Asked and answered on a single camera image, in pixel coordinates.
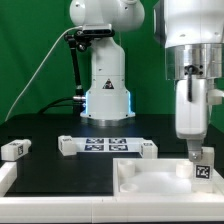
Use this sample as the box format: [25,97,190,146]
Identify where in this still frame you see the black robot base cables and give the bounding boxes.
[37,96,76,115]

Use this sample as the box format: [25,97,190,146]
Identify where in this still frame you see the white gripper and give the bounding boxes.
[175,79,208,162]

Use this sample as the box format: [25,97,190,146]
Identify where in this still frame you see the white U-shaped fence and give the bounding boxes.
[0,162,224,223]

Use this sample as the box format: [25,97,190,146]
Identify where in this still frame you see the white camera cable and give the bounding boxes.
[4,25,84,122]

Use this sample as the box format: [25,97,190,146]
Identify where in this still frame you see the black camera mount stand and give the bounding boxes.
[64,32,91,115]

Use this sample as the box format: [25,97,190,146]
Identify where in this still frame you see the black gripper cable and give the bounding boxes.
[185,64,196,103]

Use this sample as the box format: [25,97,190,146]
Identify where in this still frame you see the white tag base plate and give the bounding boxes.
[73,137,144,153]

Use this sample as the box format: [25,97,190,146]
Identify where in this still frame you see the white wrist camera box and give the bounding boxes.
[207,89,224,105]

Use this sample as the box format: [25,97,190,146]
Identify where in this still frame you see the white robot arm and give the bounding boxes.
[70,0,224,163]

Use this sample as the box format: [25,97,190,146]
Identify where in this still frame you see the grey fixed camera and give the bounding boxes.
[82,24,114,37]

